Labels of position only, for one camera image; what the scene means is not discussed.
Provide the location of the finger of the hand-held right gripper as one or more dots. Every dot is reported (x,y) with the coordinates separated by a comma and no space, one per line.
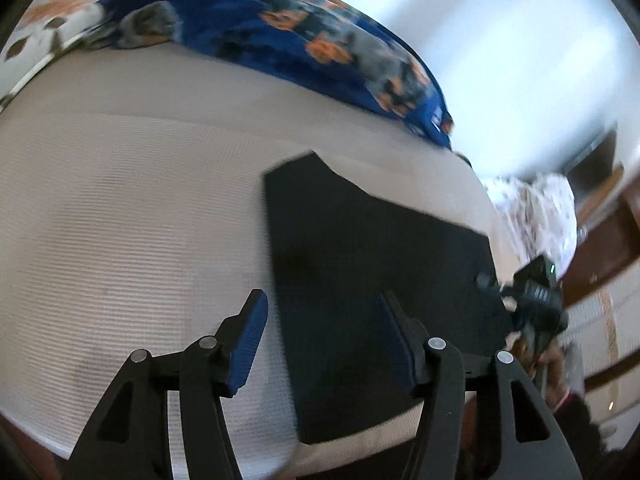
(492,285)

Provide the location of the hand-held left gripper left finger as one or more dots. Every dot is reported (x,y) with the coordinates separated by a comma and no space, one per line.
(247,345)

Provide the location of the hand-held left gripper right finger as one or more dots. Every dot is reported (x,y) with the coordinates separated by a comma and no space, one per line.
(396,345)

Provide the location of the black pants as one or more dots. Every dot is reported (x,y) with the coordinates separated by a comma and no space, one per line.
(360,260)

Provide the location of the person's right forearm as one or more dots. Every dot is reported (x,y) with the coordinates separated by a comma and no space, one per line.
(585,435)

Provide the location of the person's right hand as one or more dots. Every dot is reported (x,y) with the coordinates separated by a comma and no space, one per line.
(555,370)

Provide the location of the white dotted cloth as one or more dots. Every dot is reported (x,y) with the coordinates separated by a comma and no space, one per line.
(537,215)

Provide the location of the brown wooden furniture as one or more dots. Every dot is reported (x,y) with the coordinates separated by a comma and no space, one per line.
(615,220)

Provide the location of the blue floral blanket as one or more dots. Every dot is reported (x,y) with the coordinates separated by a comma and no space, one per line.
(280,25)

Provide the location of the white orange floral pillow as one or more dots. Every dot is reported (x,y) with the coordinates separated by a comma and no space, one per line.
(40,25)

